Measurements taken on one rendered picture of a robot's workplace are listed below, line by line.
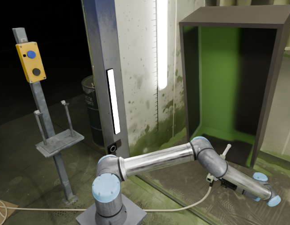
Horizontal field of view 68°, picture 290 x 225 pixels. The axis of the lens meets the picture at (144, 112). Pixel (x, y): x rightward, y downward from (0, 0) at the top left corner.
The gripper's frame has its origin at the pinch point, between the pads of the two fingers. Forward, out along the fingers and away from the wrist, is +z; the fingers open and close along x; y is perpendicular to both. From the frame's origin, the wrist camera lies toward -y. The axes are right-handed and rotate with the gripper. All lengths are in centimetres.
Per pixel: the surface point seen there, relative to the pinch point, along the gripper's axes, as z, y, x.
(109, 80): 96, -58, -12
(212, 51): 34, -80, 47
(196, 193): 11, 49, 8
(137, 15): 98, -102, 31
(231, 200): -20, 46, 19
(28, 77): 122, -74, -63
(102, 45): 102, -86, -11
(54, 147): 104, -22, -69
